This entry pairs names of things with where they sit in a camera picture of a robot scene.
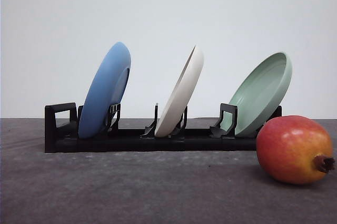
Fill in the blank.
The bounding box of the white plate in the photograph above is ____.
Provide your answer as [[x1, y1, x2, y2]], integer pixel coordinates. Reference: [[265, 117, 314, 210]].
[[155, 46, 204, 138]]

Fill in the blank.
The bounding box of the red yellow pomegranate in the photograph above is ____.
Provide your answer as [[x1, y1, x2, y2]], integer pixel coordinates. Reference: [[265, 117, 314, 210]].
[[256, 115, 335, 184]]

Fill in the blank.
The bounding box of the blue plate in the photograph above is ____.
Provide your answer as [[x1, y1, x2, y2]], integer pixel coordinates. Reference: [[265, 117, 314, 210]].
[[79, 42, 131, 139]]

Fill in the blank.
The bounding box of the green plate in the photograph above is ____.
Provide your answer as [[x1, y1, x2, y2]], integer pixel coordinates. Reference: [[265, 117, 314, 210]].
[[222, 52, 292, 136]]

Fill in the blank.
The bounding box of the black plate rack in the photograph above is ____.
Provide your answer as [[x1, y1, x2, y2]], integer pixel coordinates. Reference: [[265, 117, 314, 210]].
[[45, 102, 258, 153]]

